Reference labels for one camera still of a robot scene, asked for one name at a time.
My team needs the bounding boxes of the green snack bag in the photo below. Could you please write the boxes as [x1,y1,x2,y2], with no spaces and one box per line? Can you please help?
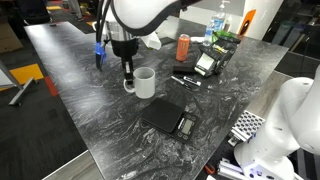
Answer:
[213,29,242,44]

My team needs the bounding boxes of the white ceramic mug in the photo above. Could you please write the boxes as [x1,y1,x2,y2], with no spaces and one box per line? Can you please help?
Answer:
[123,66,157,100]

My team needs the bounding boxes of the white perforated mounting plate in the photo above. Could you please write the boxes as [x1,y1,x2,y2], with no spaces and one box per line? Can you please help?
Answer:
[230,109,268,144]

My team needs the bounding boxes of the clear water bottle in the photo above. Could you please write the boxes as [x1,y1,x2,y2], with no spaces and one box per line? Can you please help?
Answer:
[203,4,227,47]

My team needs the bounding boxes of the black white marker pen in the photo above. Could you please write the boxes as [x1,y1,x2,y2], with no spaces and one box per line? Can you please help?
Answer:
[170,75,192,90]
[182,75,202,87]

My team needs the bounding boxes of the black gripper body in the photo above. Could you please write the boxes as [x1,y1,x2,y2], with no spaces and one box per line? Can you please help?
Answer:
[110,38,139,62]

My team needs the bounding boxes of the flat black case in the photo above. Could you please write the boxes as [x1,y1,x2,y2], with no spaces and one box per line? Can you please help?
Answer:
[172,64,197,75]

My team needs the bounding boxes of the orange black sign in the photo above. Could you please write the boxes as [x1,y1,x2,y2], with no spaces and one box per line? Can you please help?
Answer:
[238,8,258,38]

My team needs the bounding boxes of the black green label printer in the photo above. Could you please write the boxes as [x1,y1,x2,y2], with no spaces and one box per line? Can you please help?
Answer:
[193,43,228,78]

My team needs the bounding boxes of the brown cardboard box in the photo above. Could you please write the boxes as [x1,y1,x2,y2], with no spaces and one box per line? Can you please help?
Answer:
[0,21,24,54]

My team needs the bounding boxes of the orange drink can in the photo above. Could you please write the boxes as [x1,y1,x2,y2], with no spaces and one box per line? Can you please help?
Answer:
[175,33,192,62]

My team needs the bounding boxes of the orange clamp handle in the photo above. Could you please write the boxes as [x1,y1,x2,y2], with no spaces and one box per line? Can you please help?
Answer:
[204,163,217,176]

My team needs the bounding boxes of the small pump bottle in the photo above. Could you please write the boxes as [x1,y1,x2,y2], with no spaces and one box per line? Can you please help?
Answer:
[219,0,233,33]

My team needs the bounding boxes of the grey metal stand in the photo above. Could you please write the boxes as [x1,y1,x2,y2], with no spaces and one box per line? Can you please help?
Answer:
[0,61,38,107]

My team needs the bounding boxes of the black snack bag yellow print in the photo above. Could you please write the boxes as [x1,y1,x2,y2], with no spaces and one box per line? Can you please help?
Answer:
[213,36,239,74]

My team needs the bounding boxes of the aluminium extrusion rail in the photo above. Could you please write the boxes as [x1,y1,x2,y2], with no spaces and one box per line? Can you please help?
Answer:
[218,159,249,180]

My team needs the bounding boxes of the black digital kitchen scale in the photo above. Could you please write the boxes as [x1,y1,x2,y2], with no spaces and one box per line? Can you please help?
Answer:
[140,97,199,144]

